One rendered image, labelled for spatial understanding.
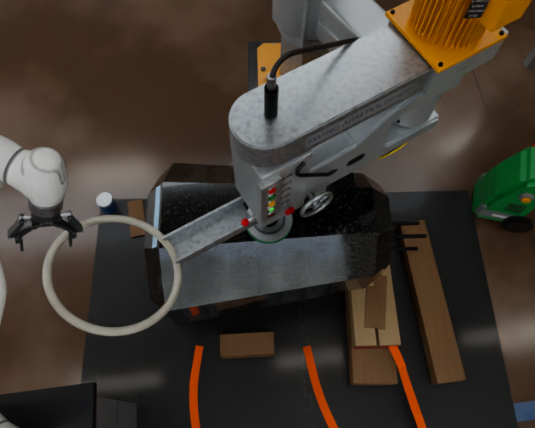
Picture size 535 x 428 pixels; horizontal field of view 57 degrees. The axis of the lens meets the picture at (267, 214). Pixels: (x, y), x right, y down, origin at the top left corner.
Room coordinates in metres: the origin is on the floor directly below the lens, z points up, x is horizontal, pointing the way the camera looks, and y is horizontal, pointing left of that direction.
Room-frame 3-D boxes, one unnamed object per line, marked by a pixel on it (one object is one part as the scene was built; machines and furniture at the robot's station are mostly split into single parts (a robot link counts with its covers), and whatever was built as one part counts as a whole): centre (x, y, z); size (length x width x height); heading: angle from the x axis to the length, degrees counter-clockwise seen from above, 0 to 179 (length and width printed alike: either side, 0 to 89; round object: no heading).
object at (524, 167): (1.35, -1.50, 0.43); 0.35 x 0.35 x 0.87; 77
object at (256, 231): (0.86, -0.01, 0.87); 0.21 x 0.21 x 0.01
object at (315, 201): (0.82, -0.17, 1.20); 0.15 x 0.10 x 0.15; 121
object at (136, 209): (1.21, 0.83, 0.02); 0.25 x 0.10 x 0.01; 12
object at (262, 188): (0.73, -0.01, 1.37); 0.08 x 0.03 x 0.28; 121
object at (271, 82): (0.86, -0.01, 1.78); 0.04 x 0.04 x 0.17
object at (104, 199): (1.28, 1.01, 0.08); 0.10 x 0.10 x 0.13
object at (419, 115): (1.20, -0.57, 1.34); 0.19 x 0.19 x 0.20
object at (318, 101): (1.04, -0.31, 1.61); 0.96 x 0.25 x 0.17; 121
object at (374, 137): (1.05, -0.35, 1.30); 0.74 x 0.23 x 0.49; 121
